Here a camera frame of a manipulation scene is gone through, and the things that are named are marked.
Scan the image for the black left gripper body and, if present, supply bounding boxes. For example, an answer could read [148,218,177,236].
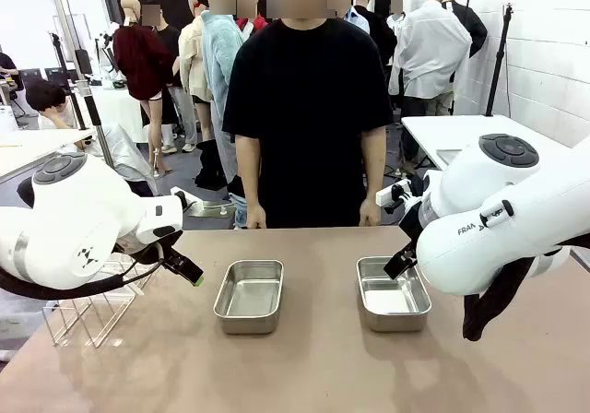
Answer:
[118,230,184,266]

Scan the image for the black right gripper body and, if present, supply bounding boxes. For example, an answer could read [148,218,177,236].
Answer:
[399,203,423,248]

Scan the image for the rectangular steel container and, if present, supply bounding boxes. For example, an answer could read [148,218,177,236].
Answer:
[212,259,285,336]
[356,255,433,333]

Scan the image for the person's left forearm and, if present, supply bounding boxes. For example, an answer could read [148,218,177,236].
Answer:
[360,126,387,202]

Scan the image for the person's right forearm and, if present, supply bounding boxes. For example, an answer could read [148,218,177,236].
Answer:
[234,134,264,211]

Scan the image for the person's left hand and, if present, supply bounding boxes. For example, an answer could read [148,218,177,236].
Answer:
[358,198,383,228]

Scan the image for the person's right hand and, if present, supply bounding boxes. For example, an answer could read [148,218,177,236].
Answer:
[246,203,268,229]

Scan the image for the black clothing heap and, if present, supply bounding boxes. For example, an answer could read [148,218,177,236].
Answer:
[194,138,230,191]

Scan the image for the seated person in white shirt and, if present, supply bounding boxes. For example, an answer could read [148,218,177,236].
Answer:
[25,79,158,197]

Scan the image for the white draped background table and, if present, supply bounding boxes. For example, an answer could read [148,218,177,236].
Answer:
[68,85,148,145]

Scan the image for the person in black t-shirt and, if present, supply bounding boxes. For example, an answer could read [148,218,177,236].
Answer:
[222,0,395,229]

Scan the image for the mannequin in white shirt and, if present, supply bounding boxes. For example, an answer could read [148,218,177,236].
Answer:
[388,0,474,174]

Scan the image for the black light stand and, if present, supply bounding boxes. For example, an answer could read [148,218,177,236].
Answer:
[486,2,515,118]

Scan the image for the mannequin in dark red jacket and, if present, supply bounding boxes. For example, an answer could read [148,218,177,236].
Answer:
[112,0,179,178]

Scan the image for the mannequin in black coat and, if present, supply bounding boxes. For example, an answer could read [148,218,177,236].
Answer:
[352,0,398,66]

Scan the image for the mannequin in beige shirt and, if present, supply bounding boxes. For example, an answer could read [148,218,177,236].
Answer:
[178,0,216,143]

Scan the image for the black monitor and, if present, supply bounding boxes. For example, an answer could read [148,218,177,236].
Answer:
[44,66,70,89]
[18,67,43,92]

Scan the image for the mannequin in black jacket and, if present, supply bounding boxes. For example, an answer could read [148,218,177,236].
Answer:
[441,0,489,59]

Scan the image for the standing person in black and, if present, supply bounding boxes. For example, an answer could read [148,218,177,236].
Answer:
[142,2,199,154]

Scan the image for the mannequin in light blue sweater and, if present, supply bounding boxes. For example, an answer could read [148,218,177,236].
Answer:
[200,0,245,188]

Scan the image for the mannequin in pale blue shirt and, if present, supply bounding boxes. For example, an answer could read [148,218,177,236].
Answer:
[343,6,371,35]

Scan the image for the thin black tripod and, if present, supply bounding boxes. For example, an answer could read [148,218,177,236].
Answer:
[49,32,89,131]

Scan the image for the mannequin in red top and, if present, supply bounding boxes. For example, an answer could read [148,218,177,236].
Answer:
[235,0,269,41]

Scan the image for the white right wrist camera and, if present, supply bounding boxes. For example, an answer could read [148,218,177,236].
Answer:
[375,178,414,207]

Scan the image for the white floor base plate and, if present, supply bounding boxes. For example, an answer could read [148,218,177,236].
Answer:
[188,198,236,218]

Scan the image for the metal wire rack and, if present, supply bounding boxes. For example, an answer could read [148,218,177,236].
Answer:
[41,252,160,348]

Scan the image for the black right arm cable sleeve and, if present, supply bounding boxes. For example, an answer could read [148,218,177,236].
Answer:
[463,244,590,343]

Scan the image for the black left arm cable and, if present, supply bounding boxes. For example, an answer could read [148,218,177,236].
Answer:
[0,242,165,301]

